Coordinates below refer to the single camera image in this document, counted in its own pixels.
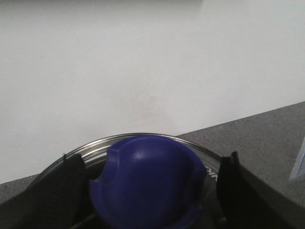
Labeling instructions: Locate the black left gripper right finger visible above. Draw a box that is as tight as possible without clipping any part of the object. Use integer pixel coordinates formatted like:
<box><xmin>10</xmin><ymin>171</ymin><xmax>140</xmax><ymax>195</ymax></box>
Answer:
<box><xmin>216</xmin><ymin>152</ymin><xmax>305</xmax><ymax>229</ymax></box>

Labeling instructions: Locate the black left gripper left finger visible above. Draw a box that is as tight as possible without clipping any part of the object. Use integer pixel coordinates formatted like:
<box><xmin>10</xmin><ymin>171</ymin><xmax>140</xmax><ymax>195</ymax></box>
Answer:
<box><xmin>0</xmin><ymin>155</ymin><xmax>85</xmax><ymax>229</ymax></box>

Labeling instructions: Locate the light blue ribbed cup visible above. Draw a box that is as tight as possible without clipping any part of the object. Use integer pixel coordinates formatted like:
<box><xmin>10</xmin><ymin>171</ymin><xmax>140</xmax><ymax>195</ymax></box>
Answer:
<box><xmin>289</xmin><ymin>139</ymin><xmax>305</xmax><ymax>180</ymax></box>

